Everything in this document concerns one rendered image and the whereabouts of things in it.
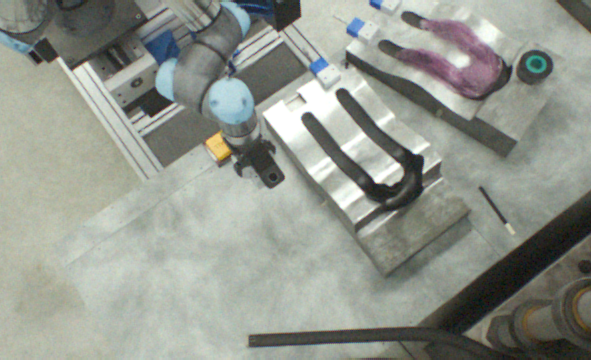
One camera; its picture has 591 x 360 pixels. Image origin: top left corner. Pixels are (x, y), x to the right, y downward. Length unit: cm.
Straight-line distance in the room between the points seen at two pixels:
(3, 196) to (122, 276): 124
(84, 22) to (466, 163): 99
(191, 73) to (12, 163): 170
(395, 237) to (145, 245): 62
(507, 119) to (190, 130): 122
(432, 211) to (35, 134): 182
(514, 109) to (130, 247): 101
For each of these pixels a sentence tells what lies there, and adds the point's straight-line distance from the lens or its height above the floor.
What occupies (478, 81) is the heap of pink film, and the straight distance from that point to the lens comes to 156.
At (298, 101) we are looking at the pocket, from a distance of 154.
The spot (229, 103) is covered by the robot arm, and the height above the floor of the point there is 130.
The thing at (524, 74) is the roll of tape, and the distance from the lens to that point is 154.
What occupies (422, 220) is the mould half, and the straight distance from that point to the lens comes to 144.
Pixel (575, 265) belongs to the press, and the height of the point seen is 79.
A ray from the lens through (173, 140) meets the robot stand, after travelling 228.
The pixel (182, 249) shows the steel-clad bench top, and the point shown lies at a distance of 152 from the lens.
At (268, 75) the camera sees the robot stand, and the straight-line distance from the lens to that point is 233.
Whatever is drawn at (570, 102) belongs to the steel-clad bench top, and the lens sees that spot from 171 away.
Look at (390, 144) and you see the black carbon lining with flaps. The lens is 144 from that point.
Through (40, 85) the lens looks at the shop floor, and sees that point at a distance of 284.
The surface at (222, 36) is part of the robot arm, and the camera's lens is 115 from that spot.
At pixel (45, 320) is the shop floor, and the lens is 250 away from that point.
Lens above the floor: 223
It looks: 71 degrees down
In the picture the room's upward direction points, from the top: 10 degrees counter-clockwise
